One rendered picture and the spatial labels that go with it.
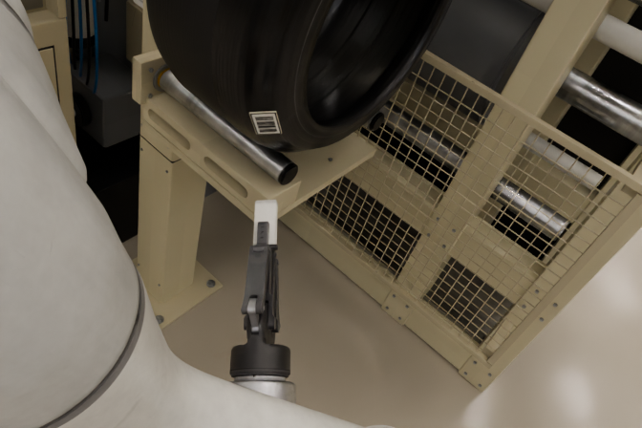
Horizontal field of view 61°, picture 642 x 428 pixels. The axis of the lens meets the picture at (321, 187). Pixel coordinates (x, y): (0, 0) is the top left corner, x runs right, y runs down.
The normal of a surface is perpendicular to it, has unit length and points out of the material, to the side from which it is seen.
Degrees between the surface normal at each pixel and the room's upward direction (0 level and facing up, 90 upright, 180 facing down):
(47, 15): 0
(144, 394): 85
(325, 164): 0
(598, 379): 0
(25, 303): 75
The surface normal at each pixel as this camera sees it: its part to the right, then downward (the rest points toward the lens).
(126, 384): 0.86, 0.45
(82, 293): 0.96, 0.12
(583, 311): 0.24, -0.70
